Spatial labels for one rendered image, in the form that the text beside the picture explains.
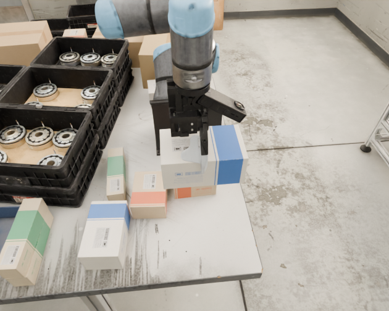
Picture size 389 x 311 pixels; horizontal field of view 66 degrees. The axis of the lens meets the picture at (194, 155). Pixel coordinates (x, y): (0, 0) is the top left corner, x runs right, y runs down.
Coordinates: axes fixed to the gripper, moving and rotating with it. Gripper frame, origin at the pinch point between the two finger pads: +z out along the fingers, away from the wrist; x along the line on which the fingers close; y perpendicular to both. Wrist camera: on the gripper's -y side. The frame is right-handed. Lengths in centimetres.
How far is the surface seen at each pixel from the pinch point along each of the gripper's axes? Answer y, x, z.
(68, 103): 53, -62, 28
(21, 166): 55, -17, 18
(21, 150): 64, -34, 28
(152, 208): 15.8, -7.9, 34.9
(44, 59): 67, -91, 21
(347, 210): -101, -46, 112
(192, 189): 1.4, -15.9, 36.5
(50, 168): 46, -15, 18
